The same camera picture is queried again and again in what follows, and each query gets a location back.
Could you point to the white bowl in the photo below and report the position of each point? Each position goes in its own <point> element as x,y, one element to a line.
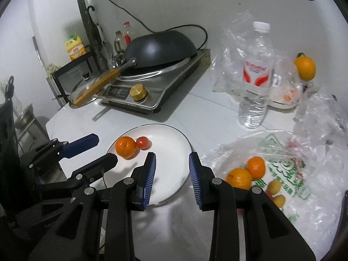
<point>282,104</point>

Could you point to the steel induction cooker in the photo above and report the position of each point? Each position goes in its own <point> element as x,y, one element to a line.
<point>168,85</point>

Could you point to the black metal rack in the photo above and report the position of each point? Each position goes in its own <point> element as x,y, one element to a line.
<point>58,84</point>

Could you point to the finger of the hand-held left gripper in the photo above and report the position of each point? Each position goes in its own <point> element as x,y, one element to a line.
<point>81,145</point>
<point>103,163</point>

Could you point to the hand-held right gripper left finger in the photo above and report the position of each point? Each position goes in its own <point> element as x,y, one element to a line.
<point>148,180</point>

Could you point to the white rag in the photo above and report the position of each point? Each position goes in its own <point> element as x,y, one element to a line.
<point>51,69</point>

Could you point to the orange with green leaf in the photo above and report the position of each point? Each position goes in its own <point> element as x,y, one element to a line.
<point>306,69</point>

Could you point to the red capped bottle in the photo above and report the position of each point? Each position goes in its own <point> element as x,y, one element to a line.
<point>127,36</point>

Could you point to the clear plastic water bottle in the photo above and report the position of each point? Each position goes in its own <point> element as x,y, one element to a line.
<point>255,70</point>

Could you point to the yellow oil jug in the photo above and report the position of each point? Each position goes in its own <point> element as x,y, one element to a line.
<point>74,50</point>

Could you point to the small yellow fruit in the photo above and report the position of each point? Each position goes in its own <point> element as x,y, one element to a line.
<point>280,200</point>
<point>273,186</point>

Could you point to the dark metal pipe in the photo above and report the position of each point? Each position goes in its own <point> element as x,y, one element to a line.
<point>80,5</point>

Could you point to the white plate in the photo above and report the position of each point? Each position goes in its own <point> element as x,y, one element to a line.
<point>168,152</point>

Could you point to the green printed plastic bag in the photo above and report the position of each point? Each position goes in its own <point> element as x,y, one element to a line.
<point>288,168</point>

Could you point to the steel basin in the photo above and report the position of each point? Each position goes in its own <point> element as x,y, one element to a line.
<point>24,115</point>

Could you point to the brass cooker knob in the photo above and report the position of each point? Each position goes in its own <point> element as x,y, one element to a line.
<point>138,92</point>

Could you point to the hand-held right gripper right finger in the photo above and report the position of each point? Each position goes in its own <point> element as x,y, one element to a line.
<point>195,182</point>

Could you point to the red tomato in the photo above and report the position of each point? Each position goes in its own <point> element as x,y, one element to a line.
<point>269,195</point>
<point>142,143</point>

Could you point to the crumpled clear plastic bag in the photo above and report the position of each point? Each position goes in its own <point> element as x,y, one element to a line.
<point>320,114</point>

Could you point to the glass pot lid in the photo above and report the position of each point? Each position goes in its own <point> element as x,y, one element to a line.
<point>81,87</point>

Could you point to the black umbrella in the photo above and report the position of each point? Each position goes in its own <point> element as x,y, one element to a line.
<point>93,38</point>

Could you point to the olive oil bottle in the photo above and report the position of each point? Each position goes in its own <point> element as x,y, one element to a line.
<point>118,45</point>

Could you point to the large orange mandarin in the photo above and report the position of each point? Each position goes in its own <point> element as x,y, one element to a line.
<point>239,179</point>

